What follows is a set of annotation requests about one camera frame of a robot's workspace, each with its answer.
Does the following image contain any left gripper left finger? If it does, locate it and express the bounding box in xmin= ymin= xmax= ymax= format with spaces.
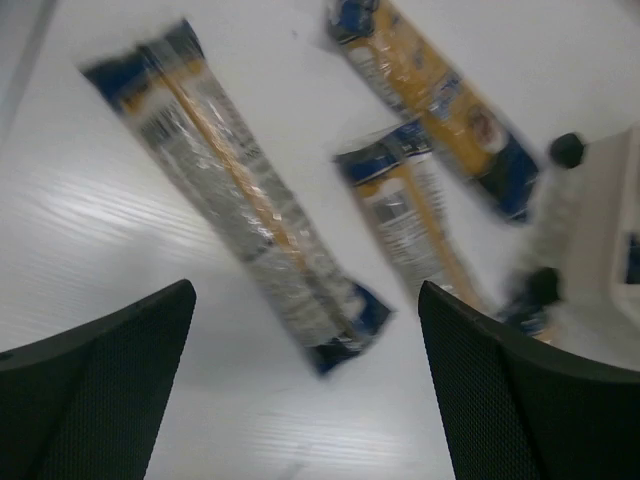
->
xmin=1 ymin=279 xmax=196 ymax=479

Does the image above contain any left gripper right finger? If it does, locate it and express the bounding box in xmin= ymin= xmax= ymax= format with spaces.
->
xmin=418 ymin=282 xmax=639 ymax=479

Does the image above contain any spaghetti bag yellow front top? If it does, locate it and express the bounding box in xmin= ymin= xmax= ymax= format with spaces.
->
xmin=327 ymin=1 xmax=539 ymax=223

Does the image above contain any white two-tier shelf cart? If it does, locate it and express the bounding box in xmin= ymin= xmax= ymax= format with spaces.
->
xmin=497 ymin=126 xmax=639 ymax=362

